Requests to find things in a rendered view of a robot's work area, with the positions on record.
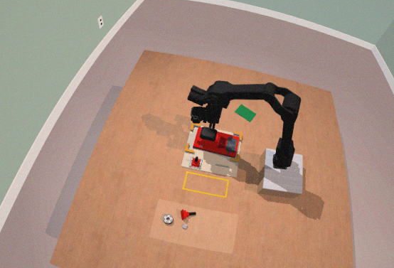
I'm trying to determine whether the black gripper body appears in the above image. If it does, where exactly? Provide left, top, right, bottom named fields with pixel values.
left=200, top=109, right=221, bottom=141

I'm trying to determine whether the black toy tyre with grey hub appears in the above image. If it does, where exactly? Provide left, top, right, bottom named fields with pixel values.
left=163, top=214, right=173, bottom=224

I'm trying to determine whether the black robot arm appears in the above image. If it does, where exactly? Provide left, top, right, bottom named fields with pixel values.
left=187, top=80, right=301, bottom=170

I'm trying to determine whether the green rectangular patch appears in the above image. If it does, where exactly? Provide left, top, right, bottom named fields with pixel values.
left=235, top=104, right=256, bottom=122

